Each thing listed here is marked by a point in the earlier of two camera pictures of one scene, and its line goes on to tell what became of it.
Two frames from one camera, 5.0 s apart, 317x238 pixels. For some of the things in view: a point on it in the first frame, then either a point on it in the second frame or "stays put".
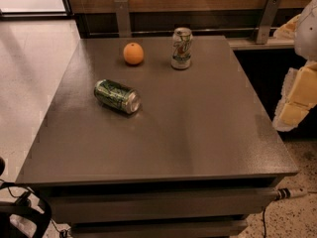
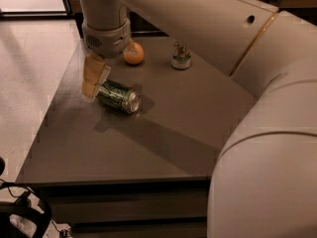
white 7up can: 181,51 stays put
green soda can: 117,95 stays put
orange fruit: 133,54 stays put
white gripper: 307,34 to 107,40
